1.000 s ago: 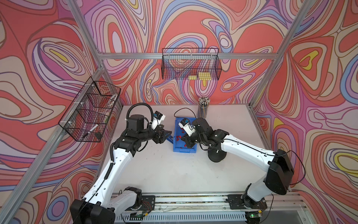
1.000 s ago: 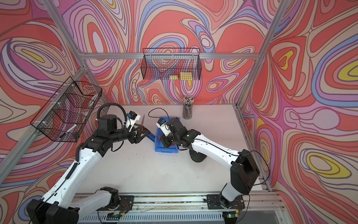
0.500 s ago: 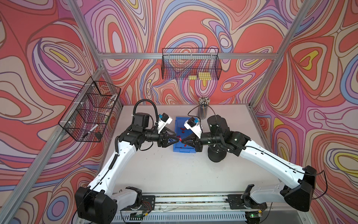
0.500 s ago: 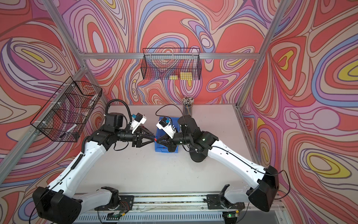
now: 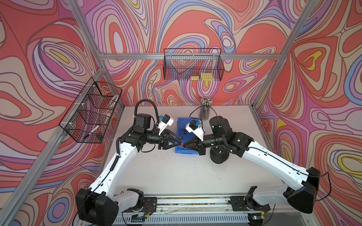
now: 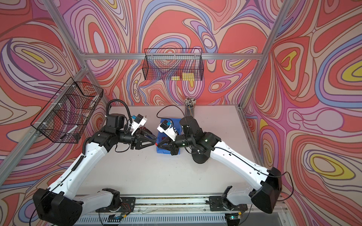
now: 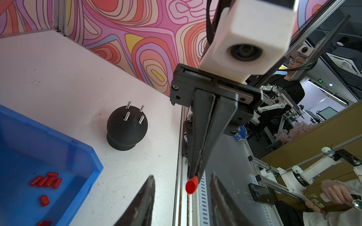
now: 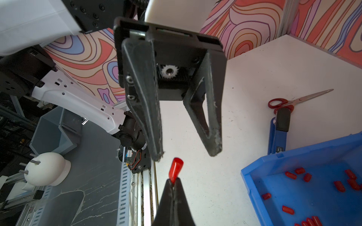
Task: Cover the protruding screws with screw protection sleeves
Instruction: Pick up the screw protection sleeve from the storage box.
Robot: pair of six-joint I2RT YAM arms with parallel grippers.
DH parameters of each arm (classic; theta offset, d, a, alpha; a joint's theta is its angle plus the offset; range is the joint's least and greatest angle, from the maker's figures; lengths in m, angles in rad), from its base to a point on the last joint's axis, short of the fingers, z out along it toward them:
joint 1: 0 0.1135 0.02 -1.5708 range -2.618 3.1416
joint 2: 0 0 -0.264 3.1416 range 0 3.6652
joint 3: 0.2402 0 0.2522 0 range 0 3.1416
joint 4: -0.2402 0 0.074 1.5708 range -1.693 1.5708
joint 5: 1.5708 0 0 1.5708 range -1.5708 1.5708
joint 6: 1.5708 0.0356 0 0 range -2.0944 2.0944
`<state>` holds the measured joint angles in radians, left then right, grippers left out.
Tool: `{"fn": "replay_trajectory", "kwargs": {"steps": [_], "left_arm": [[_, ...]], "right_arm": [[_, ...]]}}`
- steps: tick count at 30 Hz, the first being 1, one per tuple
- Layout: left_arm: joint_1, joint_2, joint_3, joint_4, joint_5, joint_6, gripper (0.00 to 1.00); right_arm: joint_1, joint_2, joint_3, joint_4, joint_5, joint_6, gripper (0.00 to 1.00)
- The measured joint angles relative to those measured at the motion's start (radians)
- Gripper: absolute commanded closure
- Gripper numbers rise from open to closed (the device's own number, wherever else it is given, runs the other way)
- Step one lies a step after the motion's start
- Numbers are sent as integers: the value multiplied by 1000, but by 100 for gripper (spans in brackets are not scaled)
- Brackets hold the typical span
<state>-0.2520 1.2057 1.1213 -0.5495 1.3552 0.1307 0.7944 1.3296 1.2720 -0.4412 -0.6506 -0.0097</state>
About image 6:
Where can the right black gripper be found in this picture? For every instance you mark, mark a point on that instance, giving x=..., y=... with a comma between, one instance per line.
x=174, y=151

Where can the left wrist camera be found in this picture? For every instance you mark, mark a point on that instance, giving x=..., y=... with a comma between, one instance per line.
x=138, y=121

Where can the blue plastic parts bin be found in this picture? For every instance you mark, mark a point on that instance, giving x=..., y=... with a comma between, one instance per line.
x=161, y=136

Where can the white marker pen in basket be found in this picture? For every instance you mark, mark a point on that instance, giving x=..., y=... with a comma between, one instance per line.
x=69, y=132

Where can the black wire basket wall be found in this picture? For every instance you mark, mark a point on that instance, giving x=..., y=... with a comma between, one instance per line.
x=73, y=104
x=168, y=64

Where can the mesh pencil cup with pencils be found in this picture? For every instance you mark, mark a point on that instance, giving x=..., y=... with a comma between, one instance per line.
x=190, y=104

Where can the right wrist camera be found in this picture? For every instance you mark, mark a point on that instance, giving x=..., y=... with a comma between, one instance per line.
x=167, y=127

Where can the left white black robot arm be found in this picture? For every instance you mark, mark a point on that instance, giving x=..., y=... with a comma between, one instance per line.
x=59, y=205

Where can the black wire basket left wall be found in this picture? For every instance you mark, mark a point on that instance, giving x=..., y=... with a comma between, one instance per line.
x=73, y=104

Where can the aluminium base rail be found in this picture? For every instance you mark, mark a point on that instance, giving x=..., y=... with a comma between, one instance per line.
x=183, y=210

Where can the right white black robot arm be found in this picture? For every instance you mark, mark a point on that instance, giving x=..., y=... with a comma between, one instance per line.
x=266, y=183

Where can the black wire basket back wall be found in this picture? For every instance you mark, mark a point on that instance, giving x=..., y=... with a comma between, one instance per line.
x=168, y=64

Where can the yellow sticky note pad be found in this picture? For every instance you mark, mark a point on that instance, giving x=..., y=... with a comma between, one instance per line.
x=188, y=76

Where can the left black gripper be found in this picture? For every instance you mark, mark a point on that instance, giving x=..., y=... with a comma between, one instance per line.
x=141, y=140

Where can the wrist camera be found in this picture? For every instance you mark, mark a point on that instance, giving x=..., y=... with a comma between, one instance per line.
x=138, y=121
x=167, y=127

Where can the black round screw base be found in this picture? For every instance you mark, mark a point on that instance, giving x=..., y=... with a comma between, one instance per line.
x=200, y=157

